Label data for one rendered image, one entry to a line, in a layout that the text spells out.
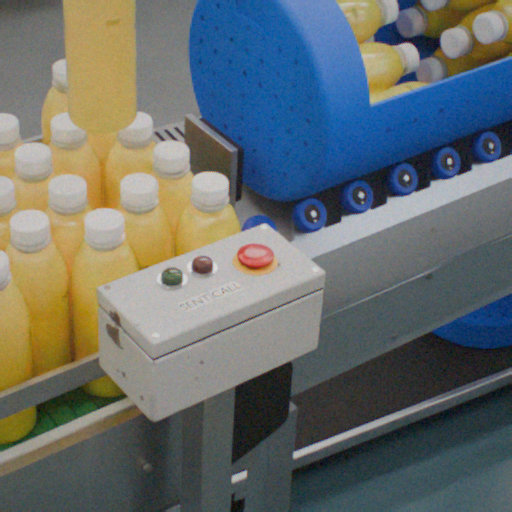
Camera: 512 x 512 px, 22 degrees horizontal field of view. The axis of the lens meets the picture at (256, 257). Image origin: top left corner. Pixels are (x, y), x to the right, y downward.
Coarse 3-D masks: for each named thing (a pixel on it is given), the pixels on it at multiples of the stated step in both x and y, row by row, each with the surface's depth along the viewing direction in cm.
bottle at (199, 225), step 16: (192, 208) 138; (208, 208) 136; (224, 208) 138; (192, 224) 137; (208, 224) 136; (224, 224) 137; (176, 240) 139; (192, 240) 137; (208, 240) 137; (176, 256) 140
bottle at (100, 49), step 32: (64, 0) 128; (96, 0) 126; (128, 0) 128; (64, 32) 131; (96, 32) 128; (128, 32) 130; (96, 64) 130; (128, 64) 132; (96, 96) 132; (128, 96) 134; (96, 128) 134
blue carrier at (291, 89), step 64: (256, 0) 149; (320, 0) 147; (192, 64) 166; (256, 64) 154; (320, 64) 145; (256, 128) 159; (320, 128) 147; (384, 128) 152; (448, 128) 161; (256, 192) 163
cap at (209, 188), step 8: (200, 176) 137; (208, 176) 137; (216, 176) 137; (224, 176) 137; (192, 184) 136; (200, 184) 136; (208, 184) 136; (216, 184) 136; (224, 184) 136; (192, 192) 136; (200, 192) 135; (208, 192) 135; (216, 192) 135; (224, 192) 136; (200, 200) 136; (208, 200) 135; (216, 200) 136; (224, 200) 137
